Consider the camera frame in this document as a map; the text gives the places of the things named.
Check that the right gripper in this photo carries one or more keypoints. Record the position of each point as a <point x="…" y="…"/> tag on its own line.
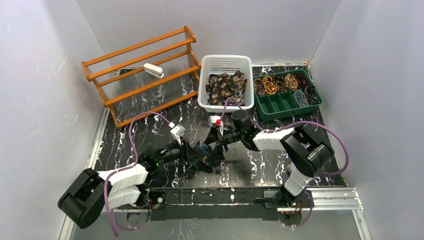
<point x="221" y="141"/>

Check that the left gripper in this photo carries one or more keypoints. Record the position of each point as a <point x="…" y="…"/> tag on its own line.
<point x="187" y="151"/>

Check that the blue floral tie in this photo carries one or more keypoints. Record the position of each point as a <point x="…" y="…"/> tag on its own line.
<point x="205" y="152"/>

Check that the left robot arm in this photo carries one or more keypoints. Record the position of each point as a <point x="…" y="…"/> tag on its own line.
<point x="95" y="192"/>

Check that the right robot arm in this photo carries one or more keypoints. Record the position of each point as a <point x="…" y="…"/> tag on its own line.
<point x="308" y="153"/>

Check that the dark brown patterned tie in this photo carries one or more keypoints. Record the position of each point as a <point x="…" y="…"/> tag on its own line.
<point x="222" y="86"/>

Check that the green divided tray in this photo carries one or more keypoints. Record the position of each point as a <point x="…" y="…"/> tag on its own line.
<point x="282" y="104"/>

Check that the rolled multicolour tie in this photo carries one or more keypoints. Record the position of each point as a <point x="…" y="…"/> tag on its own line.
<point x="259" y="87"/>

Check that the rolled yellow tie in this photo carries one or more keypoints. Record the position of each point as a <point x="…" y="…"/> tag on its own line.
<point x="269" y="85"/>

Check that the white plastic basket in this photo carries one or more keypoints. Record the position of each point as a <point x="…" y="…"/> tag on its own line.
<point x="229" y="64"/>

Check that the rolled dark brown tie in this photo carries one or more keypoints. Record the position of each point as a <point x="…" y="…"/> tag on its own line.
<point x="280" y="84"/>

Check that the orange wooden rack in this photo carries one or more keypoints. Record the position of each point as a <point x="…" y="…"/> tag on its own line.
<point x="129" y="92"/>

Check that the white stapler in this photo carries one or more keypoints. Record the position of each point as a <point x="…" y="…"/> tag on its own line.
<point x="154" y="70"/>

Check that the rolled light blue tie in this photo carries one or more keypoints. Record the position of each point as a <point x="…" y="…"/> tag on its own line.
<point x="300" y="99"/>

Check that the rolled orange brown tie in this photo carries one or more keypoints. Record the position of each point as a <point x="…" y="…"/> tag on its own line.
<point x="291" y="82"/>

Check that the rolled dark red tie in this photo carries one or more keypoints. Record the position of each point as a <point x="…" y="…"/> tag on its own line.
<point x="301" y="79"/>

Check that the rolled dark navy tie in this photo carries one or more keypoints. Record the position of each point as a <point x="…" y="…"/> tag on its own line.
<point x="311" y="95"/>

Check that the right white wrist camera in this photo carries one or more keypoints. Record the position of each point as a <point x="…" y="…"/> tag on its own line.
<point x="216" y="122"/>

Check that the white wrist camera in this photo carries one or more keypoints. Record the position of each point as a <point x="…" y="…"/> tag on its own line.
<point x="216" y="122"/>
<point x="177" y="131"/>

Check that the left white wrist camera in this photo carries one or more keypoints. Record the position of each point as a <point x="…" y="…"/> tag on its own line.
<point x="177" y="131"/>

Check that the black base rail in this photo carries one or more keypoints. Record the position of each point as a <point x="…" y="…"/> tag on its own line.
<point x="264" y="203"/>

